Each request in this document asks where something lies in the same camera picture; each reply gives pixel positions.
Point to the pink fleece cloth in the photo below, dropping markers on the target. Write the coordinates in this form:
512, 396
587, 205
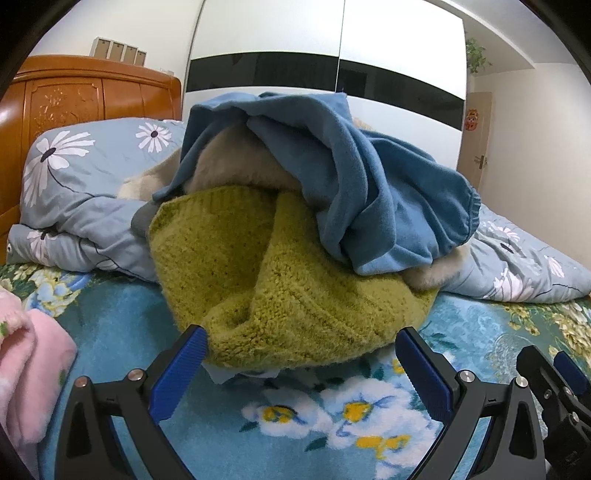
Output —
32, 360

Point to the white wardrobe with black band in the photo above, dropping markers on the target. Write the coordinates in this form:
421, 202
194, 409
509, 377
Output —
277, 27

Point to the white cloth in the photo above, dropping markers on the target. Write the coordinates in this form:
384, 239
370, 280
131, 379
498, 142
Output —
222, 373

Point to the green hanging plant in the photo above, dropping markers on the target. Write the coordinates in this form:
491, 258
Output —
476, 54

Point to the red door decoration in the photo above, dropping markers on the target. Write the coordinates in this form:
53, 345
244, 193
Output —
473, 121

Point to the grey garment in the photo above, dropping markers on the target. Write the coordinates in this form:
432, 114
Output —
143, 221

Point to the teal floral bed blanket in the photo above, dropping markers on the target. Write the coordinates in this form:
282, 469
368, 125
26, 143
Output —
120, 323

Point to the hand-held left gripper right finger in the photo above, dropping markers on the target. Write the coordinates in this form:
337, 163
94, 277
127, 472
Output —
422, 379

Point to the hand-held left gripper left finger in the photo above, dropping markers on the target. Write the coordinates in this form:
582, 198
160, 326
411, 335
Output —
178, 374

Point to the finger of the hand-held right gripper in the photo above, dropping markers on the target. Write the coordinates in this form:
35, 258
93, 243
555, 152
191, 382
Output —
567, 365
538, 369

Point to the green knit sweater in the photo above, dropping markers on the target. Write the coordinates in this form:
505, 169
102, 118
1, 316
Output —
277, 300

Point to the beige fleece garment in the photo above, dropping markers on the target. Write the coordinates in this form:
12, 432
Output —
231, 157

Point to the blue fleece garment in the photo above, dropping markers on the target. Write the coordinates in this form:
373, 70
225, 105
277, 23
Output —
369, 184

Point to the beige door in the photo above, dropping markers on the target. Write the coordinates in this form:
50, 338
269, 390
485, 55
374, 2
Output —
482, 143

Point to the light blue floral quilt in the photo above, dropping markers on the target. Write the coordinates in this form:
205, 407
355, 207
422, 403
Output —
83, 194

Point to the wooden headboard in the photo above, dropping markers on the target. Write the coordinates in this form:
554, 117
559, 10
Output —
92, 99

